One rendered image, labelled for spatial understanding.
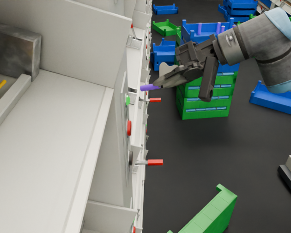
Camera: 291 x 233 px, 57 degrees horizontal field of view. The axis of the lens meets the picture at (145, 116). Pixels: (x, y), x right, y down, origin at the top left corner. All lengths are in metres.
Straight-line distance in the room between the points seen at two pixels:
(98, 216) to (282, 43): 0.60
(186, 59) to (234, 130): 1.00
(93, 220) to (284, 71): 0.61
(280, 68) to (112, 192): 0.59
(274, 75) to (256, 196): 0.73
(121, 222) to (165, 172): 1.08
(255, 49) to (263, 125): 1.11
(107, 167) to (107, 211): 0.06
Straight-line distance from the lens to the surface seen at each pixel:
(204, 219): 1.00
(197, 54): 0.77
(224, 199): 1.06
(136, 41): 0.75
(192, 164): 1.43
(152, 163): 0.63
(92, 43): 0.18
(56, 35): 0.18
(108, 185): 0.27
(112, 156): 0.24
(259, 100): 1.96
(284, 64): 0.77
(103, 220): 0.31
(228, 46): 0.72
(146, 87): 0.81
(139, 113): 0.82
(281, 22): 0.73
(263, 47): 0.74
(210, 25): 1.69
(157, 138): 1.56
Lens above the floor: 1.02
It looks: 36 degrees down
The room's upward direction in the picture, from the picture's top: straight up
